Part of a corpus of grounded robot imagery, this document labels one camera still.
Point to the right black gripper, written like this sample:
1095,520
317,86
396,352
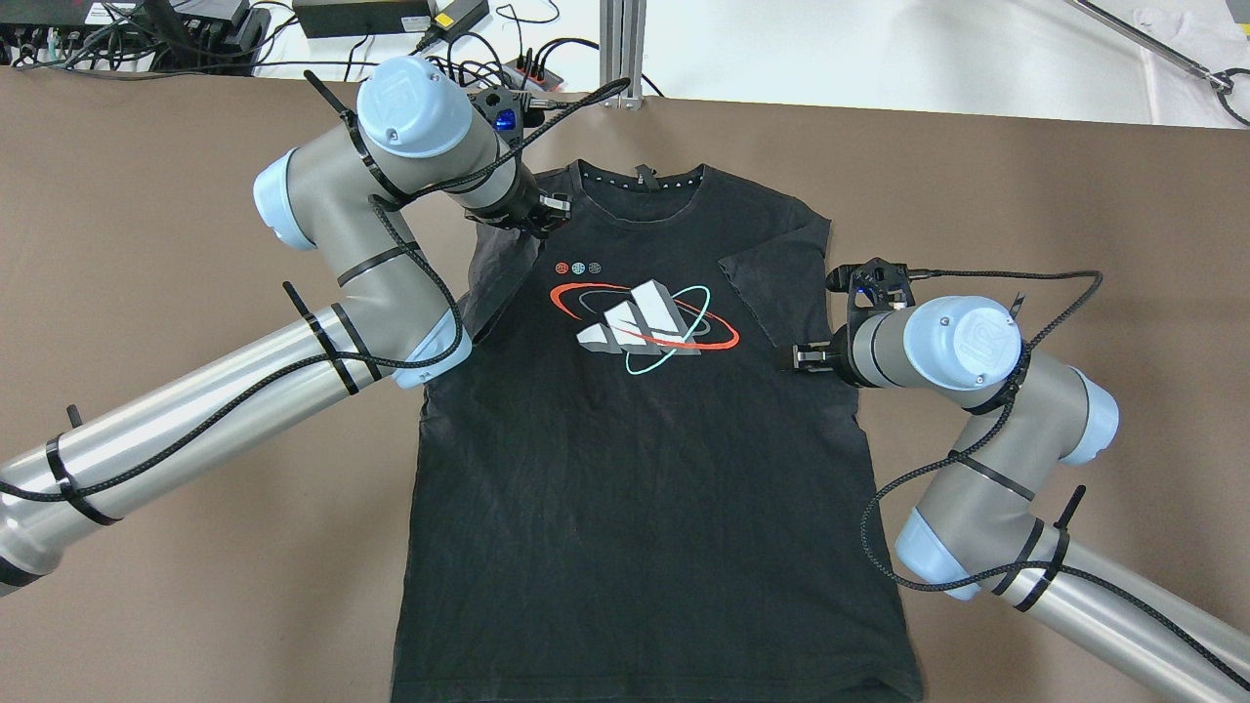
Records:
841,358

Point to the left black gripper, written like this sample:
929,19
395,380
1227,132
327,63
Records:
520,207

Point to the black printed t-shirt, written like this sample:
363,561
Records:
621,497

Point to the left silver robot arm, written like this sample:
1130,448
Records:
413,131

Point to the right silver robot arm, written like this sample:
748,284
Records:
973,533

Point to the aluminium cage frame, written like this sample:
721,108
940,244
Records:
621,49

